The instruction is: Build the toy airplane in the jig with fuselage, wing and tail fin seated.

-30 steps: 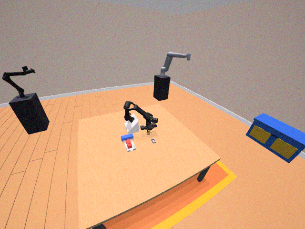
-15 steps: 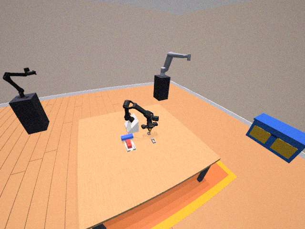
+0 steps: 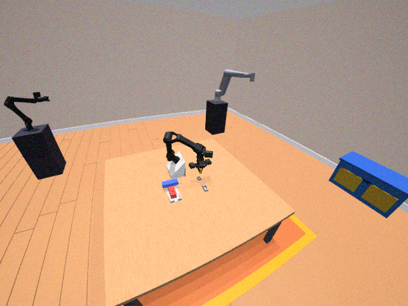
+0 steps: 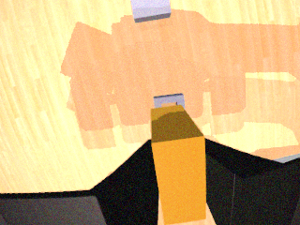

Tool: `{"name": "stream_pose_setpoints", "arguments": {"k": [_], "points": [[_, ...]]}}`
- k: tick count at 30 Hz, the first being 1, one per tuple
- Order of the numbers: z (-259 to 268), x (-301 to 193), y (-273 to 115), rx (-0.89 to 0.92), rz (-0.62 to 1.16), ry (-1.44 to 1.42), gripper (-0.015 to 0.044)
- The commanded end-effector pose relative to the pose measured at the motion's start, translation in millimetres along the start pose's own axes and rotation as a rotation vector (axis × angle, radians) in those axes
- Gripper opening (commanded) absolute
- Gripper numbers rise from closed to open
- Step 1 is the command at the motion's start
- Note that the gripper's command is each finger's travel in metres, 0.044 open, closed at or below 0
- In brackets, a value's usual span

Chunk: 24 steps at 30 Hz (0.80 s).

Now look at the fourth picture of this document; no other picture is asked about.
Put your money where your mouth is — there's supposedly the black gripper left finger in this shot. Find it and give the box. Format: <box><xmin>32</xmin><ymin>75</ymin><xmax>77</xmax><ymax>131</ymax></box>
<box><xmin>0</xmin><ymin>139</ymin><xmax>160</xmax><ymax>225</ymax></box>

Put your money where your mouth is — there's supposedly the orange rectangular block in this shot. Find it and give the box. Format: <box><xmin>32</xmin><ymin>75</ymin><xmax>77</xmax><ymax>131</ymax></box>
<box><xmin>150</xmin><ymin>104</ymin><xmax>206</xmax><ymax>225</ymax></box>

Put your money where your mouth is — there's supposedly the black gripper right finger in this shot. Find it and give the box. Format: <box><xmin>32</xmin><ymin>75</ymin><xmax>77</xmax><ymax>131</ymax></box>
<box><xmin>205</xmin><ymin>139</ymin><xmax>300</xmax><ymax>225</ymax></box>

